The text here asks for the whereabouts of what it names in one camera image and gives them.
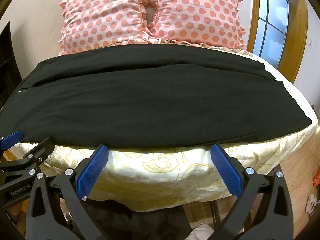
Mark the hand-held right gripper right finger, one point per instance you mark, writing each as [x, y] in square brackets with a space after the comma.
[226, 171]

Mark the dark wooden cabinet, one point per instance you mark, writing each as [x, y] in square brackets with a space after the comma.
[7, 67]

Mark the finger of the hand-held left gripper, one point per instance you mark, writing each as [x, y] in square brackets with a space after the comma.
[43, 147]
[12, 138]

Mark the red packet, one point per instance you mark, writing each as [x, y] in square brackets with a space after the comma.
[316, 178]

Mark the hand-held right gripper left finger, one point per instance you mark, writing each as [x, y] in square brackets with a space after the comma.
[92, 171]

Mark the person's dark clothing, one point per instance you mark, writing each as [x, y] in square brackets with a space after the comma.
[140, 220]

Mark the black pants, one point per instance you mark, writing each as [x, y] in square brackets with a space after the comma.
[150, 105]

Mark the pink polka dot pillow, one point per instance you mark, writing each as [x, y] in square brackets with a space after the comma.
[197, 12]
[100, 17]

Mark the white floral slipper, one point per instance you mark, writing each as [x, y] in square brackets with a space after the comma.
[312, 202]

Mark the wooden framed window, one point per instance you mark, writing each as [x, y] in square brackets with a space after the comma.
[272, 30]

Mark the yellow patterned bed sheet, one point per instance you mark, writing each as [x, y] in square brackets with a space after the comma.
[162, 177]

